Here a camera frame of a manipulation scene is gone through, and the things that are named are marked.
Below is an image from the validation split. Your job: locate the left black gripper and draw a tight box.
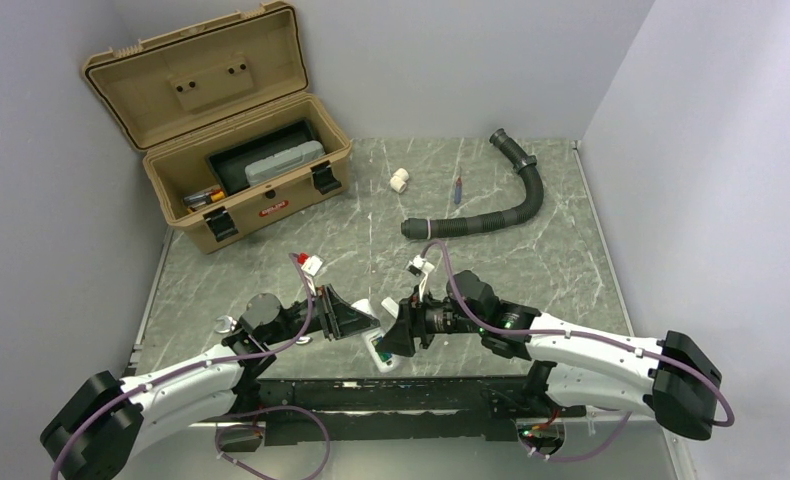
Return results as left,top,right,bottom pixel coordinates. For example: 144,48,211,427
264,284,380,345

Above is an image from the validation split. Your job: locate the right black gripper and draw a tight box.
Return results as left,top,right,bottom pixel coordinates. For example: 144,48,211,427
376,285,485,356

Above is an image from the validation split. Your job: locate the white remote control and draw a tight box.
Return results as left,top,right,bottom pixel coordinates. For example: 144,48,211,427
351,299,400,374

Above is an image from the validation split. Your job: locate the white battery cover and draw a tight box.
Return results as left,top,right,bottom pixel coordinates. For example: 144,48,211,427
381,297,400,319

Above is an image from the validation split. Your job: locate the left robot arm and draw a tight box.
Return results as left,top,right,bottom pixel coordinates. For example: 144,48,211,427
40,285,380,479

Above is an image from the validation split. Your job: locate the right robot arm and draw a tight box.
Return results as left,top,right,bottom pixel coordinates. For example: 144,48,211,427
375,270,722,441

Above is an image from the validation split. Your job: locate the silver open-end wrench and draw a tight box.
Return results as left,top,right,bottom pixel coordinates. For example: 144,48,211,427
213,315,313,346

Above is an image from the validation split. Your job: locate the white pipe fitting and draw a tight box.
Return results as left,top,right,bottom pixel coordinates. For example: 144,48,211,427
389,168,410,194

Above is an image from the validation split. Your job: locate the grey plastic case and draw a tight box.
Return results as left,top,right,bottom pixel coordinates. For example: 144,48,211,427
244,140,325,187

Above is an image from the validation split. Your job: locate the orange black tool in toolbox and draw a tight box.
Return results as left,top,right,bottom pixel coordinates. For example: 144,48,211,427
182,186,226,212

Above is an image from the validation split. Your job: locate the black tray in toolbox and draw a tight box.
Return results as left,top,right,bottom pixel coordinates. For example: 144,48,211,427
207,119,324,196

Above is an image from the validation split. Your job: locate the tan plastic toolbox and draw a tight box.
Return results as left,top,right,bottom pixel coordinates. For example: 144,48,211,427
83,1,352,254

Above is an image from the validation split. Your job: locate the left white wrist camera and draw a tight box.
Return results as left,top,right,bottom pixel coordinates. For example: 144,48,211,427
290,252,324,277

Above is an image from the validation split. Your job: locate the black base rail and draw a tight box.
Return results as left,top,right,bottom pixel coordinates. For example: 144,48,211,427
217,375,586,446

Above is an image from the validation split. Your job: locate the black corrugated hose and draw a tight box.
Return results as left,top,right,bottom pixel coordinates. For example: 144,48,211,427
400,128,546,241

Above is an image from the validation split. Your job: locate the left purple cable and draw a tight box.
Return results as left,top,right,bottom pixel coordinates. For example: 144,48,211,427
50,251,333,480

